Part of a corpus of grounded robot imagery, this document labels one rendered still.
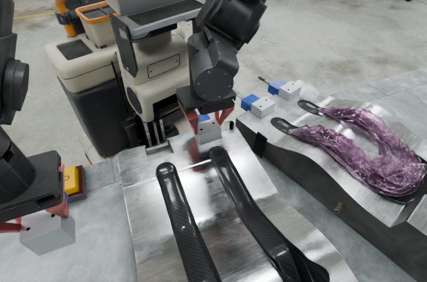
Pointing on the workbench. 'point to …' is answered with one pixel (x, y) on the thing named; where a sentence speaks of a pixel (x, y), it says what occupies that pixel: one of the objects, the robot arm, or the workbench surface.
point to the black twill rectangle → (260, 144)
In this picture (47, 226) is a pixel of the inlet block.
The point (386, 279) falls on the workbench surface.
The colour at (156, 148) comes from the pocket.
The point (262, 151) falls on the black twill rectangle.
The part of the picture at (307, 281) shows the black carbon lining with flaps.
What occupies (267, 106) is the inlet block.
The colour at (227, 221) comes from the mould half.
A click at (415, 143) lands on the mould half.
